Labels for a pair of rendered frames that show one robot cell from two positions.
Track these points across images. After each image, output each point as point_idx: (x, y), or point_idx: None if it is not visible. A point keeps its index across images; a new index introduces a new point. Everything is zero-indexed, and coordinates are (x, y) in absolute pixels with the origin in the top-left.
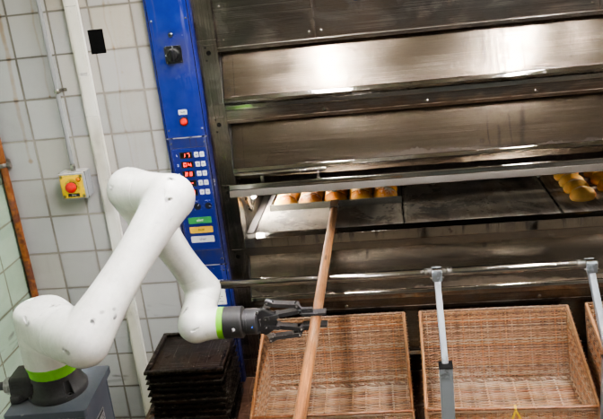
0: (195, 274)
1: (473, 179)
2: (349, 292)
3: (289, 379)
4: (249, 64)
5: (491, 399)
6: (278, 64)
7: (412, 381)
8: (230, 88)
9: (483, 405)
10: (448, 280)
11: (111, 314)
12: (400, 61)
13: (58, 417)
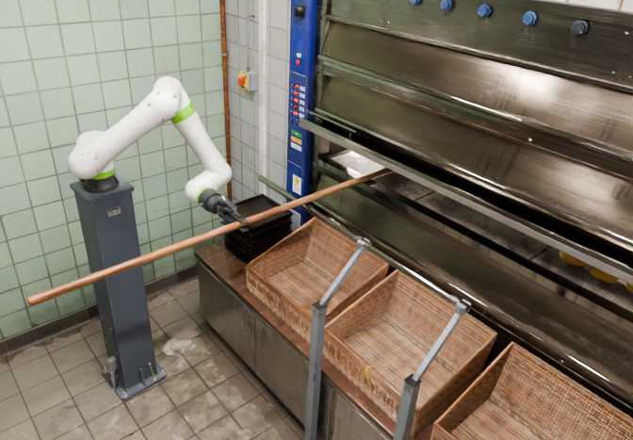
0: (205, 161)
1: (435, 190)
2: (360, 228)
3: (314, 261)
4: (343, 34)
5: (398, 357)
6: (358, 40)
7: None
8: (326, 48)
9: (388, 356)
10: (422, 259)
11: (93, 155)
12: (432, 69)
13: (82, 198)
